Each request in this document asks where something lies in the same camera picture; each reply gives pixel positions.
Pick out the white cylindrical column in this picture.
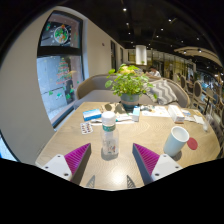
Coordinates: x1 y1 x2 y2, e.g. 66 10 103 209
135 44 148 66

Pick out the decorated glass window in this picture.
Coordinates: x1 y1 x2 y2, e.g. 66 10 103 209
36 10 84 128

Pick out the large printed paper leaflet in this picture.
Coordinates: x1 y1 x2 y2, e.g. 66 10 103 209
141 105 171 118

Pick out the group of ceiling spotlights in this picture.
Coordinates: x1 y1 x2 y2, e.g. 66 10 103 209
121 6 204 54

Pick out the small light blue box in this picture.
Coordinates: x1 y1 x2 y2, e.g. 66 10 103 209
131 105 141 123

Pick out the long white box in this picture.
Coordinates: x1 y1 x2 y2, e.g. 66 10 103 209
167 104 186 124

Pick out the clear plastic water bottle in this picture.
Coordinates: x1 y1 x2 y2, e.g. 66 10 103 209
100 111 120 158

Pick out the grey curved sofa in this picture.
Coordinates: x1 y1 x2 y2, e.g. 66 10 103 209
73 73 192 109

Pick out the green potted plant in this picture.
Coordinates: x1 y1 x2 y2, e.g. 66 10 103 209
104 63 158 111

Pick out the flat round red coaster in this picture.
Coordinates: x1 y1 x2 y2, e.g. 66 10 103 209
186 137 199 151

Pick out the white paper napkin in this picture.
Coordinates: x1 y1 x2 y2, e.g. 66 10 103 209
192 114 205 125

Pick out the white mug with green handle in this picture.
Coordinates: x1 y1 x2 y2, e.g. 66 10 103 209
163 125 190 158

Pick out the grey white chevron cushion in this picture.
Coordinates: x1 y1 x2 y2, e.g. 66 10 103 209
146 79 179 106

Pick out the pill blister pack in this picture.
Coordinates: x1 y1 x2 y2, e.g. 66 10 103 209
79 121 94 135

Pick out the person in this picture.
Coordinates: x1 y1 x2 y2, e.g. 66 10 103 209
117 65 138 76
148 65 162 78

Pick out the group of round-backed chairs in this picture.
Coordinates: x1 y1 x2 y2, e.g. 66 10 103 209
179 74 224 134

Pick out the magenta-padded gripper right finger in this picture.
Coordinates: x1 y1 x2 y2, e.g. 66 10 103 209
131 142 184 186

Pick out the small blue white pack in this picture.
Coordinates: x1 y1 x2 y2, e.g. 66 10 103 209
181 108 193 118

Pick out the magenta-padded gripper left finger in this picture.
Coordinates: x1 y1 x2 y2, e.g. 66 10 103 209
41 142 92 185

